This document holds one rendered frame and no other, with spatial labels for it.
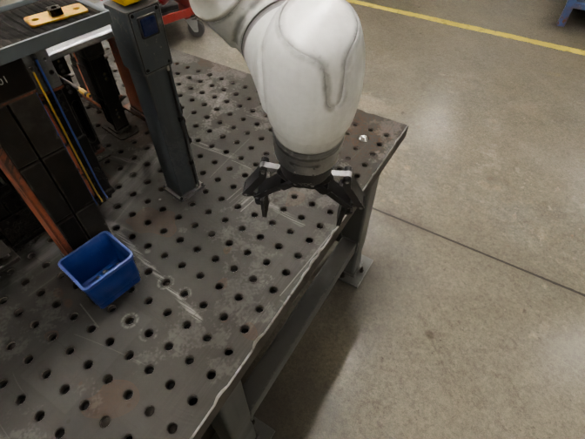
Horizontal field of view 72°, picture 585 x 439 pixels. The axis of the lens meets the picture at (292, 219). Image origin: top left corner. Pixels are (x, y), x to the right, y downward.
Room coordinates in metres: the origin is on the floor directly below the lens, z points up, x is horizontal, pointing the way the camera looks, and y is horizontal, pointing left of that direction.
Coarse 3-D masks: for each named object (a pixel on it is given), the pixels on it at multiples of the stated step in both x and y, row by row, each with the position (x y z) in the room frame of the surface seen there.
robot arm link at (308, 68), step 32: (288, 0) 0.38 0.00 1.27; (320, 0) 0.37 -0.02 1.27; (256, 32) 0.42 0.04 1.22; (288, 32) 0.35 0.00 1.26; (320, 32) 0.34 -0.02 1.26; (352, 32) 0.35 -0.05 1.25; (256, 64) 0.38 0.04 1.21; (288, 64) 0.33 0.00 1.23; (320, 64) 0.33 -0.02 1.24; (352, 64) 0.34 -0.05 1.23; (288, 96) 0.33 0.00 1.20; (320, 96) 0.33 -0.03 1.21; (352, 96) 0.35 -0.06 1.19; (288, 128) 0.35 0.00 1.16; (320, 128) 0.34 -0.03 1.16
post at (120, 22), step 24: (144, 0) 0.73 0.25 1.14; (120, 24) 0.69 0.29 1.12; (120, 48) 0.71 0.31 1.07; (144, 48) 0.69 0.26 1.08; (168, 48) 0.72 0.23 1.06; (144, 72) 0.68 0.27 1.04; (168, 72) 0.72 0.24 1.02; (144, 96) 0.70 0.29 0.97; (168, 96) 0.71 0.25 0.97; (168, 120) 0.70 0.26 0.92; (168, 144) 0.69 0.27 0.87; (168, 168) 0.70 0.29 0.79; (192, 168) 0.72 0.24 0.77; (168, 192) 0.70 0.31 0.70; (192, 192) 0.70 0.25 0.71
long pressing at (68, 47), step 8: (104, 0) 1.11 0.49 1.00; (96, 32) 0.92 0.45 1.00; (104, 32) 0.92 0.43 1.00; (112, 32) 0.93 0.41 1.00; (72, 40) 0.88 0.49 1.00; (80, 40) 0.88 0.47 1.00; (88, 40) 0.88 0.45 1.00; (96, 40) 0.90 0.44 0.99; (48, 48) 0.85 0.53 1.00; (56, 48) 0.84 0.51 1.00; (64, 48) 0.84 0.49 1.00; (72, 48) 0.85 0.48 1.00; (80, 48) 0.87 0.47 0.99; (56, 56) 0.82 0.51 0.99
